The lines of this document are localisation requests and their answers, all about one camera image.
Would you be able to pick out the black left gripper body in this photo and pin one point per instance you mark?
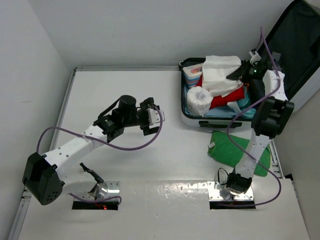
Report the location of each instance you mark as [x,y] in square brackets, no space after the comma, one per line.
[141,117]

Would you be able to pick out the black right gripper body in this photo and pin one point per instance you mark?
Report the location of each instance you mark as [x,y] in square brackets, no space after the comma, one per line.
[251,71]

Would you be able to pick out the red cloth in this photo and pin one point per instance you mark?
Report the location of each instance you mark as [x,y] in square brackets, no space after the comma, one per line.
[210,94]

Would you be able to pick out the white pleated skirt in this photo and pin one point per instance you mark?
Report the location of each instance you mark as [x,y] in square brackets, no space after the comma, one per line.
[215,70]

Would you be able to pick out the teal headphones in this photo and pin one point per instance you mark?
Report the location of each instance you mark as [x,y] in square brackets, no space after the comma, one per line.
[239,105]

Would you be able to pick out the grey suitcase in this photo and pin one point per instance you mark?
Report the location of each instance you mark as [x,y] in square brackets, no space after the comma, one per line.
[294,41]

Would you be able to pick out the light blue shirt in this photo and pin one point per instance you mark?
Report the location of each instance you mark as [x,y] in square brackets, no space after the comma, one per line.
[219,108]

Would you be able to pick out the white tissue roll pack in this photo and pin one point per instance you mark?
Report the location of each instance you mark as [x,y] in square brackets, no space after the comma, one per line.
[198,101]

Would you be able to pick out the striped white wipes box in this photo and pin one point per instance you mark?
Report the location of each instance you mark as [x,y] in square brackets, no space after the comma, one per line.
[192,74]

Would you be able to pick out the green towel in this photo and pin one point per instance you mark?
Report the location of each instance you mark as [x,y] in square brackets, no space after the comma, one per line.
[222,150]

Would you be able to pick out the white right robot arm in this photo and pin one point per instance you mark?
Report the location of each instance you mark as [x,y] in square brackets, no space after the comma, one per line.
[268,122]

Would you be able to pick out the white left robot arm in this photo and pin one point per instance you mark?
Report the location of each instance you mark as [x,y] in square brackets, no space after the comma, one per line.
[50,174]

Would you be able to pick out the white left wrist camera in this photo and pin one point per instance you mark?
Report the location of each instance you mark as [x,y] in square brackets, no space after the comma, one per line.
[154,116]

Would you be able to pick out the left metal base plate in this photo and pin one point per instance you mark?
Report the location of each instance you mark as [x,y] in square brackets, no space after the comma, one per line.
[112,187]

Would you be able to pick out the metal base plate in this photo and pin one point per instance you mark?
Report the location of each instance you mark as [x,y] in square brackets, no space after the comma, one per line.
[219,193]
[112,187]

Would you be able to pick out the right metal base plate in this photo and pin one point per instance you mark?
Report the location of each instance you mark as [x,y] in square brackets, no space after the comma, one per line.
[219,193]

